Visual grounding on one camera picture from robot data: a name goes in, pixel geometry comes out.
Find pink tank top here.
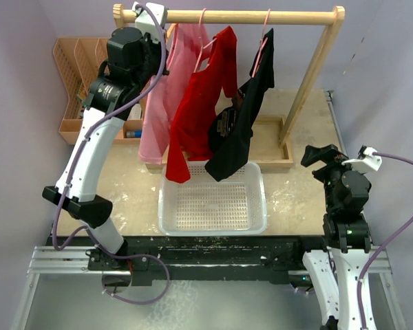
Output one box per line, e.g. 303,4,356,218
138,23,210,164

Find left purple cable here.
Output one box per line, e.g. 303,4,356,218
51,3,171,305

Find pink wire hanger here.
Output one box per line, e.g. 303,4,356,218
193,8,216,73
251,8,271,78

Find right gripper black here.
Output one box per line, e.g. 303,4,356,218
301,143,367,211

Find black t shirt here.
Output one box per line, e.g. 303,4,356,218
205,29,275,182

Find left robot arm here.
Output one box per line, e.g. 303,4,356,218
42,27,167,270

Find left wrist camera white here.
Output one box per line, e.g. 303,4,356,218
132,1,168,38

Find red t shirt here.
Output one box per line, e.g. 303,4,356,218
165,26,237,184

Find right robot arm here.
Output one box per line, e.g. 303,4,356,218
292,144,377,329

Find wooden clothes rack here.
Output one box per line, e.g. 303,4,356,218
112,3,346,170

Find white plastic basket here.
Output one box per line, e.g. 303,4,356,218
158,162,267,237

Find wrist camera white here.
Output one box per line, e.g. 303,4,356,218
132,1,168,38
341,146,382,175

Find peach plastic file organizer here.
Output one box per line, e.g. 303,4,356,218
52,36,149,145

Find aluminium frame rail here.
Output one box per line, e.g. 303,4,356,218
10,89,407,330

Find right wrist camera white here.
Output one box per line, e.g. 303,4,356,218
341,146,382,175

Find blue grey cylinder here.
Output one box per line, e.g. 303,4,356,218
125,130,142,138

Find orange hanger with metal hook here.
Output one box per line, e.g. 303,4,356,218
166,23,177,40

